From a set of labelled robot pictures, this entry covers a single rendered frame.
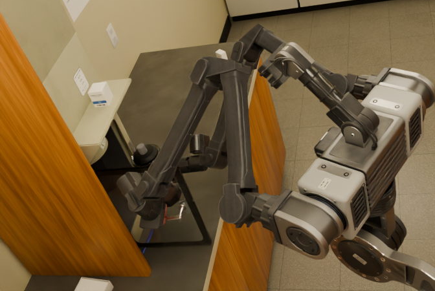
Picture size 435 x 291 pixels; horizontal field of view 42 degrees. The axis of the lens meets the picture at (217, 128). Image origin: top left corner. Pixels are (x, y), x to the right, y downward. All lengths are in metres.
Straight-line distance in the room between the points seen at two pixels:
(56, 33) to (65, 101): 0.21
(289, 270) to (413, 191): 0.83
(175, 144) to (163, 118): 1.09
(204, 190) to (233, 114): 0.82
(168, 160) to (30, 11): 0.57
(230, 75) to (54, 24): 0.59
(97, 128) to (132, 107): 1.05
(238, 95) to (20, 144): 0.65
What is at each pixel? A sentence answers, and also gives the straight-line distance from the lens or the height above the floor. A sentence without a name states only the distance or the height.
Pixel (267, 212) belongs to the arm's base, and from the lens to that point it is 1.31.
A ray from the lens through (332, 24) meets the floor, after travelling 4.72.
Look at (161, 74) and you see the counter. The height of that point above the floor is 0.94.
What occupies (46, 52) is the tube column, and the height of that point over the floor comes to 1.76.
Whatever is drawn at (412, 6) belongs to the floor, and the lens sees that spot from 4.80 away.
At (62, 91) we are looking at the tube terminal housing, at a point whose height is 1.63.
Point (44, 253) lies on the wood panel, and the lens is 2.12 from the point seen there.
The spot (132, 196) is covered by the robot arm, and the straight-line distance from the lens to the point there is 1.65.
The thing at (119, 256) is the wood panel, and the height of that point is 1.06.
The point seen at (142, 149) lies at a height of 1.30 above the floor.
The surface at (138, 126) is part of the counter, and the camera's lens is 2.66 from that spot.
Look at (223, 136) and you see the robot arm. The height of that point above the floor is 1.30.
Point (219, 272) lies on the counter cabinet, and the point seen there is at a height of 0.76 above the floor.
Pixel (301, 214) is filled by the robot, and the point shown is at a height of 1.50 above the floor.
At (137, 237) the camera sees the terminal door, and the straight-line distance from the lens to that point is 2.02.
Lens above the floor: 2.49
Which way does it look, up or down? 39 degrees down
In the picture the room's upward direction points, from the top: 20 degrees counter-clockwise
